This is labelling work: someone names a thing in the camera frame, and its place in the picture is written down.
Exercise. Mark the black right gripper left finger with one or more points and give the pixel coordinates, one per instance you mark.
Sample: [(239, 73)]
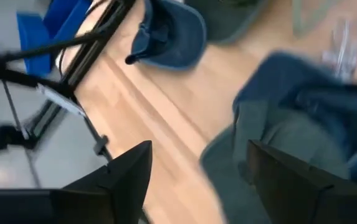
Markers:
[(116, 186)]

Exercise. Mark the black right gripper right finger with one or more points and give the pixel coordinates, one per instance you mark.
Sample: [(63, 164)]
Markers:
[(296, 193)]

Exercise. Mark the grey-green bucket hat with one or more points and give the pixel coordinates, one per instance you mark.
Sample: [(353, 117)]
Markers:
[(290, 133)]

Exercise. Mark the blue denim bucket hat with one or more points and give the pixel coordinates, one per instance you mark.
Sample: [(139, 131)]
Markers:
[(321, 102)]

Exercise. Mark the dark green bucket hat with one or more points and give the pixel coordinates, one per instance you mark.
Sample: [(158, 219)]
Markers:
[(225, 21)]

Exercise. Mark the large dark blue bucket hat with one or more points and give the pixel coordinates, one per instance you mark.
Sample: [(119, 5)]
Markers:
[(181, 40)]

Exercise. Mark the black rod with clamp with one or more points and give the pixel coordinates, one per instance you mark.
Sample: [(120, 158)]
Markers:
[(101, 144)]

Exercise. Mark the black floor object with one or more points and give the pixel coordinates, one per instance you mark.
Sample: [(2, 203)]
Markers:
[(0, 137)]

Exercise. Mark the blue plastic bin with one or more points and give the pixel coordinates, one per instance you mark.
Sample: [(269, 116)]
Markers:
[(33, 46), (63, 18)]

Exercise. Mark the black aluminium frame rail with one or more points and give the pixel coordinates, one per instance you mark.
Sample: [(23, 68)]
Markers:
[(97, 40)]

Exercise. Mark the black frame bar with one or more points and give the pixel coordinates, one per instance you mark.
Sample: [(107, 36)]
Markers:
[(10, 74)]

